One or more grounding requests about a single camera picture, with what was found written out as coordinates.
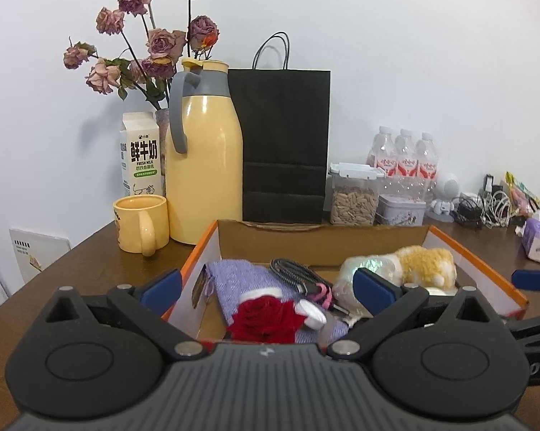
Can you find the white robot toy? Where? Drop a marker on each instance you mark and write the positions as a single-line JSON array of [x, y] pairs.
[[447, 186]]

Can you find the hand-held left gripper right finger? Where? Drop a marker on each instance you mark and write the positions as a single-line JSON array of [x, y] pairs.
[[375, 292]]

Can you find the yellow thermos jug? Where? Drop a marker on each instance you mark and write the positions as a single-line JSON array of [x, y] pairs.
[[207, 166]]

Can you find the orange cardboard box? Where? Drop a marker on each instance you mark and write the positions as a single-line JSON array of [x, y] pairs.
[[323, 242]]

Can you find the white and yellow plush toy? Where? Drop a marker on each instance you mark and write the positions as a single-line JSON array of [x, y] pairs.
[[427, 265]]

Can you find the red artificial rose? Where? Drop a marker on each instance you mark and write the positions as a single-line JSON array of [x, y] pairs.
[[265, 318]]

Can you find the yellow mug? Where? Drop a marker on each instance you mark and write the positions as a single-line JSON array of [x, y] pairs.
[[133, 229]]

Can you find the white milk carton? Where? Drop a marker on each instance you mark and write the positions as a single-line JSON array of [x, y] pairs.
[[142, 157]]

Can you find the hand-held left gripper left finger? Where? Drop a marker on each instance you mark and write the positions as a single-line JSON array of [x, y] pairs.
[[162, 294]]

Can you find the white wall panel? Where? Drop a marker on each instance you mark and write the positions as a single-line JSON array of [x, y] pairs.
[[40, 251]]

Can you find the purple fabric pouch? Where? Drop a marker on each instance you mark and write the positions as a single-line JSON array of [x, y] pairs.
[[243, 278]]

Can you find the clear container of seeds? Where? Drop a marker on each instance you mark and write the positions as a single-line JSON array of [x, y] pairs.
[[353, 206]]

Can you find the water bottle with red label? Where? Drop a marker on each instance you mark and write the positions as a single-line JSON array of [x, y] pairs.
[[427, 161], [405, 157], [381, 152]]

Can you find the dried rose bouquet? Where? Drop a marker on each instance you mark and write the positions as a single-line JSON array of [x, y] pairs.
[[162, 42]]

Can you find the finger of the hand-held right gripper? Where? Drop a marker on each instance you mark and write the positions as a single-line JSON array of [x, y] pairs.
[[537, 327], [535, 279]]

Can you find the printed tin box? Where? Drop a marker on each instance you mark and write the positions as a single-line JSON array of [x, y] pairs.
[[400, 211]]

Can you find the mottled flower vase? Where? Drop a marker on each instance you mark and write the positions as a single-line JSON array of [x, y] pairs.
[[161, 143]]

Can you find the black paper bag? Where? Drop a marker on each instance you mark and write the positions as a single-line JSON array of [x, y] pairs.
[[283, 143]]

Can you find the white round lid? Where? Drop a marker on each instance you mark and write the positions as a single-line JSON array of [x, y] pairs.
[[312, 316]]

